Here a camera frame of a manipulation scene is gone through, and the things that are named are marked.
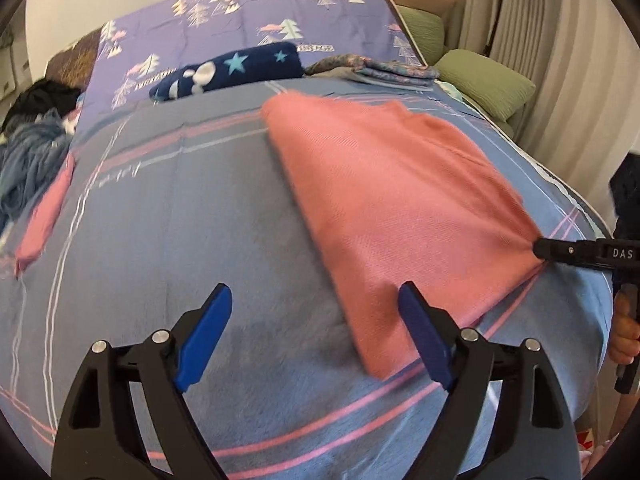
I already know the black clothes pile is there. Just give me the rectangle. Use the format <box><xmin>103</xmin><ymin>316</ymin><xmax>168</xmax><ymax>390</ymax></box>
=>
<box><xmin>2</xmin><ymin>78</ymin><xmax>83</xmax><ymax>133</ymax></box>

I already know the blue fluffy robe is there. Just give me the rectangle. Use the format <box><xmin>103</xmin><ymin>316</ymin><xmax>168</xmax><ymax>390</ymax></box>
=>
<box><xmin>0</xmin><ymin>107</ymin><xmax>76</xmax><ymax>233</ymax></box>

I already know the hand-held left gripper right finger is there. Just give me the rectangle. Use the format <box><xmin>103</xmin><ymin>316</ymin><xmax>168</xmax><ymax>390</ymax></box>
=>
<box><xmin>397</xmin><ymin>281</ymin><xmax>581</xmax><ymax>480</ymax></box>

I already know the cream pleated curtain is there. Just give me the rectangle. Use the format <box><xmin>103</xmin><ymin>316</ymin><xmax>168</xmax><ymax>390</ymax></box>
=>
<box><xmin>450</xmin><ymin>0</ymin><xmax>640</xmax><ymax>201</ymax></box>

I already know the pink knit sweater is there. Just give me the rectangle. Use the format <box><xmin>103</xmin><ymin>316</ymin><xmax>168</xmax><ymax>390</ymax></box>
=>
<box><xmin>261</xmin><ymin>91</ymin><xmax>546</xmax><ymax>381</ymax></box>

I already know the navy star print blanket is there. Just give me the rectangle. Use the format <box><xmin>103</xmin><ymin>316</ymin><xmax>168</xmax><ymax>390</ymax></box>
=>
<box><xmin>148</xmin><ymin>41</ymin><xmax>305</xmax><ymax>103</ymax></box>

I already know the purple tree print duvet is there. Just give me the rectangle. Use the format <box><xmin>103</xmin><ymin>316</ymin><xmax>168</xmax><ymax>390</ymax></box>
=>
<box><xmin>82</xmin><ymin>0</ymin><xmax>431</xmax><ymax>111</ymax></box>

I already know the blue striped bed sheet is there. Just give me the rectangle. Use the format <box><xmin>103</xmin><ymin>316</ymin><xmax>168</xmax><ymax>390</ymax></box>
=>
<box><xmin>0</xmin><ymin>77</ymin><xmax>618</xmax><ymax>480</ymax></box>

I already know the green pillow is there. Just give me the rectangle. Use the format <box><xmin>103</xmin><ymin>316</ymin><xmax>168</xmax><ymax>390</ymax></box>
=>
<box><xmin>432</xmin><ymin>49</ymin><xmax>537</xmax><ymax>121</ymax></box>
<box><xmin>397</xmin><ymin>5</ymin><xmax>448</xmax><ymax>66</ymax></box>

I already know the folded floral cloth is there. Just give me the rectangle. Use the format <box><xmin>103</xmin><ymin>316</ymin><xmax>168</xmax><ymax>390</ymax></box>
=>
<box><xmin>304</xmin><ymin>52</ymin><xmax>442</xmax><ymax>93</ymax></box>

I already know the small pink cloth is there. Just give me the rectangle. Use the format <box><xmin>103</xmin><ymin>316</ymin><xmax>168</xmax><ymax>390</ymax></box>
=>
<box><xmin>14</xmin><ymin>152</ymin><xmax>77</xmax><ymax>278</ymax></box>

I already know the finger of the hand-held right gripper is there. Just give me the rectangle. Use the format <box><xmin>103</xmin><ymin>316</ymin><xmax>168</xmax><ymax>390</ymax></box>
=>
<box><xmin>532</xmin><ymin>237</ymin><xmax>608</xmax><ymax>268</ymax></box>

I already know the brown patterned pillow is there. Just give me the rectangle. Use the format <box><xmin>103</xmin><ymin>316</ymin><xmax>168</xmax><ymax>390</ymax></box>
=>
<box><xmin>45</xmin><ymin>27</ymin><xmax>106</xmax><ymax>83</ymax></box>

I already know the person's right hand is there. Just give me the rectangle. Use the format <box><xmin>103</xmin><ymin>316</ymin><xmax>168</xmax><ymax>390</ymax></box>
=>
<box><xmin>607</xmin><ymin>292</ymin><xmax>640</xmax><ymax>366</ymax></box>

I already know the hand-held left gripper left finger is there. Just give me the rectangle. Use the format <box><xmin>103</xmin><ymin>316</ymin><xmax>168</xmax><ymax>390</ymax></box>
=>
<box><xmin>52</xmin><ymin>282</ymin><xmax>233</xmax><ymax>480</ymax></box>

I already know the black floor lamp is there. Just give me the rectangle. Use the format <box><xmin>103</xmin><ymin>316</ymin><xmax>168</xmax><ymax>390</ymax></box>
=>
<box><xmin>482</xmin><ymin>0</ymin><xmax>521</xmax><ymax>58</ymax></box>

